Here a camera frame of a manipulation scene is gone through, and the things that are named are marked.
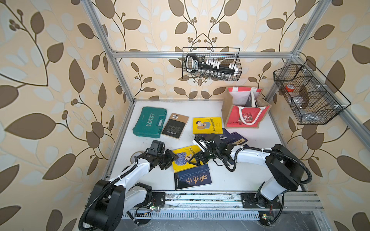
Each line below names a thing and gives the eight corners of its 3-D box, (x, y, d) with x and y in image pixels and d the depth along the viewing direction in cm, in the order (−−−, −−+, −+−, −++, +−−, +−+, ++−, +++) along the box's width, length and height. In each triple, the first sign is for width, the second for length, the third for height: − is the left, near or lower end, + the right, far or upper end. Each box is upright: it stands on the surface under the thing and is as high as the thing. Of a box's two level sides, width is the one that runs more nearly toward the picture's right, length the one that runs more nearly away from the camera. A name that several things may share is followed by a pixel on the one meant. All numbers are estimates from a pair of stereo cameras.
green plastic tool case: (134, 136, 101) (131, 132, 97) (145, 110, 117) (143, 106, 113) (159, 139, 100) (157, 135, 96) (166, 112, 115) (166, 108, 111)
